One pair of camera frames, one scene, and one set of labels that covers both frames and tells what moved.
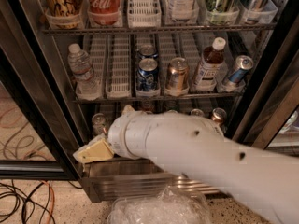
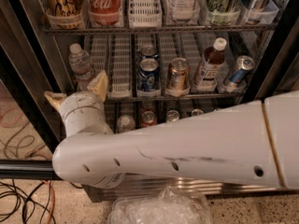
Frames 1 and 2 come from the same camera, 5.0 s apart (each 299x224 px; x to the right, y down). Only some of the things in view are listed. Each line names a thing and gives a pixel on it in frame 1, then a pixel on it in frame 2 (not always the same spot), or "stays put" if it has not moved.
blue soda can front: (147, 76) stays put
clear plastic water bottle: (80, 63) stays put
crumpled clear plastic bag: (165, 206) stays put
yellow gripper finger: (98, 147) -> (55, 99)
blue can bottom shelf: (197, 112) stays put
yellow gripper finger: (128, 108) -> (99, 85)
